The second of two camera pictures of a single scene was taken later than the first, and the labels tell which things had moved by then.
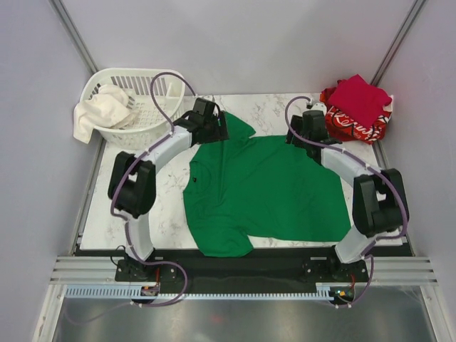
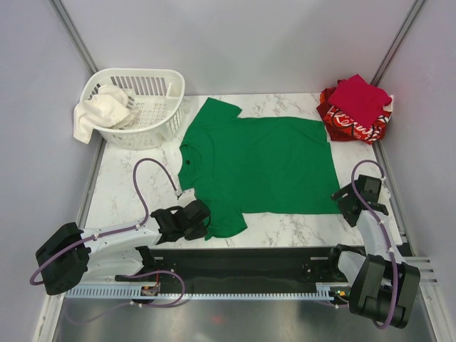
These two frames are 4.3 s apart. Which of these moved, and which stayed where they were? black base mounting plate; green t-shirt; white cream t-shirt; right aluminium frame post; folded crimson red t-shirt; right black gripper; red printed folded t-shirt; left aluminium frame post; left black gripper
Moved: green t-shirt; right black gripper; left black gripper
Stayed: folded crimson red t-shirt; right aluminium frame post; red printed folded t-shirt; white cream t-shirt; left aluminium frame post; black base mounting plate
